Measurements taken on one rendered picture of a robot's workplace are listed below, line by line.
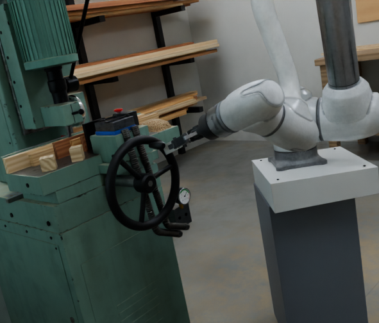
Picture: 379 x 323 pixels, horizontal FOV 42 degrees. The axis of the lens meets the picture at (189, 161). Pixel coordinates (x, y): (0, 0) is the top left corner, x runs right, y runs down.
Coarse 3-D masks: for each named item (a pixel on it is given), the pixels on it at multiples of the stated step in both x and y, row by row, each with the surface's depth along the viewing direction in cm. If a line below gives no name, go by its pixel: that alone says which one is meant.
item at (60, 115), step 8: (56, 104) 168; (64, 104) 162; (72, 104) 164; (48, 112) 168; (56, 112) 164; (64, 112) 162; (48, 120) 169; (56, 120) 166; (64, 120) 163; (72, 120) 164; (80, 120) 167
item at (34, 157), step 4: (144, 116) 195; (148, 116) 194; (152, 116) 196; (156, 116) 197; (140, 120) 191; (144, 120) 193; (48, 148) 164; (52, 148) 164; (36, 152) 161; (40, 152) 161; (44, 152) 162; (48, 152) 163; (52, 152) 164; (32, 156) 159; (36, 156) 160; (40, 156) 161; (32, 160) 159; (36, 160) 160; (32, 164) 160; (36, 164) 160
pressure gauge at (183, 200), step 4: (180, 188) 179; (184, 188) 179; (180, 192) 178; (184, 192) 179; (188, 192) 181; (180, 196) 178; (188, 196) 181; (176, 200) 178; (180, 200) 178; (184, 200) 179; (188, 200) 181; (180, 204) 181; (184, 204) 179; (180, 208) 182
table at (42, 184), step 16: (176, 128) 184; (64, 160) 160; (96, 160) 158; (16, 176) 153; (32, 176) 146; (48, 176) 146; (64, 176) 150; (80, 176) 154; (32, 192) 149; (48, 192) 146
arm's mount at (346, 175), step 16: (256, 160) 194; (336, 160) 176; (352, 160) 173; (256, 176) 191; (272, 176) 169; (288, 176) 166; (304, 176) 163; (320, 176) 161; (336, 176) 161; (352, 176) 162; (368, 176) 162; (272, 192) 162; (288, 192) 162; (304, 192) 162; (320, 192) 162; (336, 192) 163; (352, 192) 163; (368, 192) 163; (272, 208) 167; (288, 208) 163
